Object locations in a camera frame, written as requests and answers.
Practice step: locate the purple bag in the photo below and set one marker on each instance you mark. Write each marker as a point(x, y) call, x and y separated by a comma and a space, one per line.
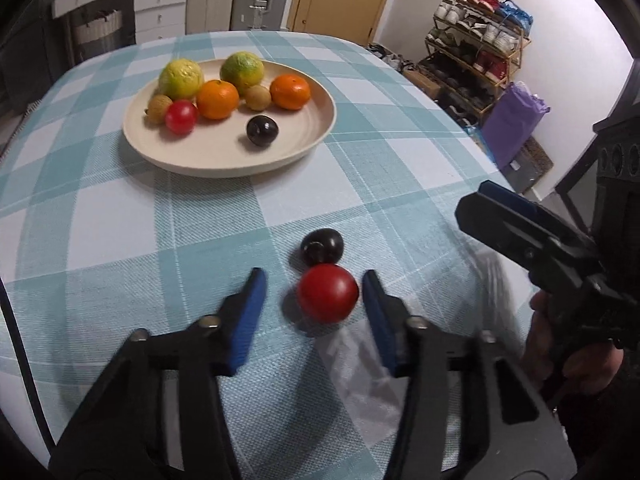
point(512, 120)

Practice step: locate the wooden shoe rack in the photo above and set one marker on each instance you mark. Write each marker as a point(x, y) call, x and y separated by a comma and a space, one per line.
point(475, 55)

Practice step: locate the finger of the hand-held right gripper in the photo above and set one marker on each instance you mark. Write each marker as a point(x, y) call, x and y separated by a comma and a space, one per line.
point(505, 225)
point(515, 199)

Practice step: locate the large orange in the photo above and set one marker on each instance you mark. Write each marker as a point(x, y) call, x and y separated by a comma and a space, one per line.
point(217, 101)

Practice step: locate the teal checked tablecloth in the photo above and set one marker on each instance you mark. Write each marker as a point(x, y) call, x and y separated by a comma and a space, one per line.
point(125, 240)

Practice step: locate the cream round plate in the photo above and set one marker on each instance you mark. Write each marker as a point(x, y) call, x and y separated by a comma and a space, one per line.
point(215, 156)

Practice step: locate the green citrus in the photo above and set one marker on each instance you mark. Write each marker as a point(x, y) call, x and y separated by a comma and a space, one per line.
point(242, 70)

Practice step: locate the red tomato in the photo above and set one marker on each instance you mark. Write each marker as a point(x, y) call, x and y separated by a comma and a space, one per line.
point(181, 117)
point(327, 294)

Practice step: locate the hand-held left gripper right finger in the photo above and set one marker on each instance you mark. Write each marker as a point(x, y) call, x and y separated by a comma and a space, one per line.
point(381, 322)

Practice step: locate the yellow-green citrus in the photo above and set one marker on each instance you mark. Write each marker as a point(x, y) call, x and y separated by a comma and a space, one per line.
point(181, 79)

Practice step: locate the dark plum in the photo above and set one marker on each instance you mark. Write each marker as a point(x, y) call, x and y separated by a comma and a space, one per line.
point(262, 131)
point(324, 245)

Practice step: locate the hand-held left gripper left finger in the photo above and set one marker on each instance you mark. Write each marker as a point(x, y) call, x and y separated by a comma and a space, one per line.
point(249, 322)

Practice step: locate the person's right hand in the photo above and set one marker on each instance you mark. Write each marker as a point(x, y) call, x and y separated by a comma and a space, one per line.
point(590, 367)

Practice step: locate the small orange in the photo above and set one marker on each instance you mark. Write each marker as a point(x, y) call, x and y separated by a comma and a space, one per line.
point(290, 92)

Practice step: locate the person's right forearm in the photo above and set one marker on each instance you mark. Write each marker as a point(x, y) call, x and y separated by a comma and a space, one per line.
point(610, 435)

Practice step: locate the white drawer cabinet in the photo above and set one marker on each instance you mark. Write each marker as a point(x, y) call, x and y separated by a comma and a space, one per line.
point(155, 5)

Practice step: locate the brown kiwi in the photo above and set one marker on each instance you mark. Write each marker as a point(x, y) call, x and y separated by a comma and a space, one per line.
point(157, 109)
point(259, 97)

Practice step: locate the wicker basket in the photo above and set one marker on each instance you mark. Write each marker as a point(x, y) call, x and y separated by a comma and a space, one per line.
point(97, 35)

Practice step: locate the cardboard box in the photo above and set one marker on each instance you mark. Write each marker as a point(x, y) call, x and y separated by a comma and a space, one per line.
point(422, 82)

